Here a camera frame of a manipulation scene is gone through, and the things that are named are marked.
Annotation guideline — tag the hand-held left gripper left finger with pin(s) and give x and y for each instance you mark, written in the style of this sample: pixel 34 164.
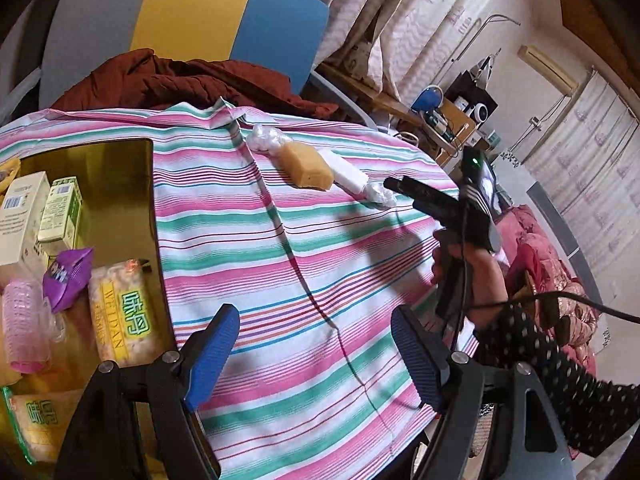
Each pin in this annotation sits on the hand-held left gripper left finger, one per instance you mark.
pixel 210 355

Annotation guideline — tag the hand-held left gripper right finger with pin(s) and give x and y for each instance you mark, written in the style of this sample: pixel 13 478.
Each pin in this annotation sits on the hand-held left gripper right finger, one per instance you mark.
pixel 417 355

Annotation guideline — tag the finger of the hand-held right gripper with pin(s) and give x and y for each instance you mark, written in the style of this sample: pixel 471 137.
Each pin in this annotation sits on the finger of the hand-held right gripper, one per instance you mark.
pixel 435 207
pixel 415 186

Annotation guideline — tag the yellow label snack packet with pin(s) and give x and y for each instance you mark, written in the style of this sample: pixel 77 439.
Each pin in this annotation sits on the yellow label snack packet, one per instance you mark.
pixel 120 310

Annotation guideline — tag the clear yellow cake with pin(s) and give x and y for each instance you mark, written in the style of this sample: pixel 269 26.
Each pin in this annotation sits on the clear yellow cake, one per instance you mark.
pixel 305 165

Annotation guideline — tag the gold metal tin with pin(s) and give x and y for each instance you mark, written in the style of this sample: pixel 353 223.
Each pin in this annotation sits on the gold metal tin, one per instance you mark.
pixel 120 200

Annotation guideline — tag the green label snack packet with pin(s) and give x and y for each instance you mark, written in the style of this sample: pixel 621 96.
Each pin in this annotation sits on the green label snack packet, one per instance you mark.
pixel 40 420

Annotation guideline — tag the pink hair roller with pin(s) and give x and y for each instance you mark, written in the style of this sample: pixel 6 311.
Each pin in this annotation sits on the pink hair roller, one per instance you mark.
pixel 22 320

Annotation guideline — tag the green and white box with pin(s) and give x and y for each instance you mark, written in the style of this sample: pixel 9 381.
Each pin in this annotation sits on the green and white box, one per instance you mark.
pixel 60 210

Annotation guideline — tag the person's right forearm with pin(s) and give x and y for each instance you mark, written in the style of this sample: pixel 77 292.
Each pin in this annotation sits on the person's right forearm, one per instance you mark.
pixel 540 360

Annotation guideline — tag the person's right hand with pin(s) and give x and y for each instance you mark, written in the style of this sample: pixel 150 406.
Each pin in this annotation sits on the person's right hand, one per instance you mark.
pixel 487 280

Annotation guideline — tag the pink quilt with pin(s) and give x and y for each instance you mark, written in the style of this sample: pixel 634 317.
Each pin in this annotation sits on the pink quilt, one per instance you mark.
pixel 540 255

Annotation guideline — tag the wooden desk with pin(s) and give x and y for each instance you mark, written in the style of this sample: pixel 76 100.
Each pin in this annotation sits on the wooden desk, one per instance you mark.
pixel 400 105

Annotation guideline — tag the black speaker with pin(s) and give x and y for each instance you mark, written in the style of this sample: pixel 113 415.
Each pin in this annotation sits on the black speaker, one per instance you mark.
pixel 465 92

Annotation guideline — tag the striped tablecloth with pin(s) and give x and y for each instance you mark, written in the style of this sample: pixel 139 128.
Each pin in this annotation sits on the striped tablecloth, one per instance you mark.
pixel 310 260

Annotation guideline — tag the white printed curtain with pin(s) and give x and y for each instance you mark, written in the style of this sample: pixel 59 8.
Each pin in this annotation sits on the white printed curtain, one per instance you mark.
pixel 595 150

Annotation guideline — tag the cream air conditioner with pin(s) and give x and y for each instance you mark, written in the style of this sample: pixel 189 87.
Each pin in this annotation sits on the cream air conditioner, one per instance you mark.
pixel 545 67

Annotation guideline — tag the purple candy packet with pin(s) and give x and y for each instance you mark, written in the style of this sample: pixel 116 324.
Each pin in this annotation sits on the purple candy packet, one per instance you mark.
pixel 67 275

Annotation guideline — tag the pink patterned curtain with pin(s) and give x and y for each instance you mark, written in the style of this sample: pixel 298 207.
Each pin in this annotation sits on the pink patterned curtain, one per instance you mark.
pixel 400 20

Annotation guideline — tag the white cardboard box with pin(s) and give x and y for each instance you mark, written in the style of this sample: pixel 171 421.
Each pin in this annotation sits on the white cardboard box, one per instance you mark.
pixel 20 220

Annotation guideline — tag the dark red jacket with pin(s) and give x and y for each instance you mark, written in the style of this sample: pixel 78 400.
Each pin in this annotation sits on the dark red jacket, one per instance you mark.
pixel 175 85

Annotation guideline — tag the grey yellow blue chair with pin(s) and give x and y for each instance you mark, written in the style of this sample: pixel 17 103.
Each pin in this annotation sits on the grey yellow blue chair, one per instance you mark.
pixel 190 10

